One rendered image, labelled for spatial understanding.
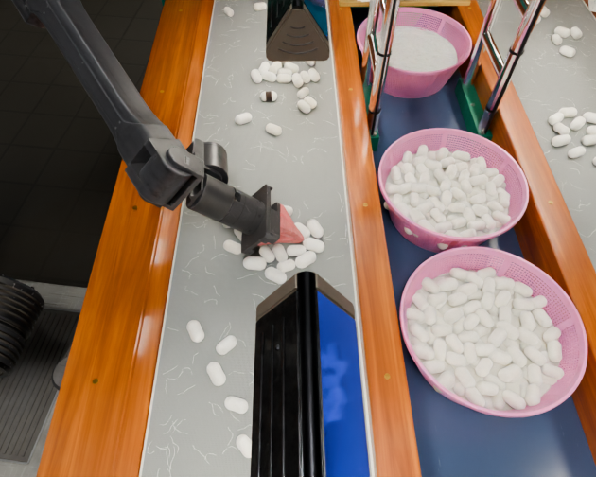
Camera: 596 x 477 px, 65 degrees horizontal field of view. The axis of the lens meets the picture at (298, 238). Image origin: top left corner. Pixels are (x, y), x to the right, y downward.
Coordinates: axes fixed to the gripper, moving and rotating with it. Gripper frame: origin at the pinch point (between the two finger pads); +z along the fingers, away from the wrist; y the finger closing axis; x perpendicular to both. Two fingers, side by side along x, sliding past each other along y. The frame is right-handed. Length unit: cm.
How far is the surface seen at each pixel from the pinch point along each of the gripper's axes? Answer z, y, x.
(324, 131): 5.7, 27.8, -2.6
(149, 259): -18.7, -4.1, 15.1
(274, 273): -3.1, -7.0, 2.3
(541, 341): 30.0, -17.8, -21.7
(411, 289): 13.5, -9.8, -11.2
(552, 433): 33.1, -30.1, -17.8
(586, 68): 52, 47, -43
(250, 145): -5.6, 24.1, 7.2
